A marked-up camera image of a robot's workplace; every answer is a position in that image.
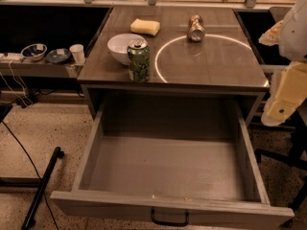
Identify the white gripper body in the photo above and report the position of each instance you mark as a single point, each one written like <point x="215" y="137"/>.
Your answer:
<point x="295" y="37"/>

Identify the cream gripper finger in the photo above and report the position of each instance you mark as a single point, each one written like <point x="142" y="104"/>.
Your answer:
<point x="288" y="91"/>
<point x="271" y="36"/>

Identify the green soda can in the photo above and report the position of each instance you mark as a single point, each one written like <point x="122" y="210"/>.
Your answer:
<point x="139" y="64"/>

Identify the silver can lying down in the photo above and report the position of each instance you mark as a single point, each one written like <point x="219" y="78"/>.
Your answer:
<point x="196" y="31"/>

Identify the open grey drawer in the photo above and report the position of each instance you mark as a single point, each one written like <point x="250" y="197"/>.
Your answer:
<point x="174" y="154"/>

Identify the black chair base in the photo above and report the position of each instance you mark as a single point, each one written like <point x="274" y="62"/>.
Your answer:
<point x="281" y="154"/>

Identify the yellow sponge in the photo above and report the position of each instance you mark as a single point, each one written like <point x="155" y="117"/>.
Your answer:
<point x="146" y="27"/>

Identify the wooden cabinet counter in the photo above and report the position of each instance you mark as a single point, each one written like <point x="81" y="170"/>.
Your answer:
<point x="222" y="63"/>

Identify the white ceramic bowl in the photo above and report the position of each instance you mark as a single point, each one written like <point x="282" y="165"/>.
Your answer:
<point x="125" y="47"/>

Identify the white paper cup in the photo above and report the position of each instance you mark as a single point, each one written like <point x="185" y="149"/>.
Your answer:
<point x="77" y="53"/>

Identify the dark blue dish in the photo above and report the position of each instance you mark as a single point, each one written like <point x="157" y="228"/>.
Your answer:
<point x="58" y="55"/>

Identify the grey side shelf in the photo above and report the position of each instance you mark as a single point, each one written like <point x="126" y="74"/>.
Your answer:
<point x="41" y="69"/>

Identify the white power strip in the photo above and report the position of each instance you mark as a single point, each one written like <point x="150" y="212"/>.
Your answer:
<point x="11" y="56"/>

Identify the black metal stand leg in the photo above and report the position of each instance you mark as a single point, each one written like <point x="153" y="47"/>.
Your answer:
<point x="29" y="220"/>

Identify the black drawer handle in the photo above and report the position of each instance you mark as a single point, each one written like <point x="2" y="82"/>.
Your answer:
<point x="168" y="219"/>

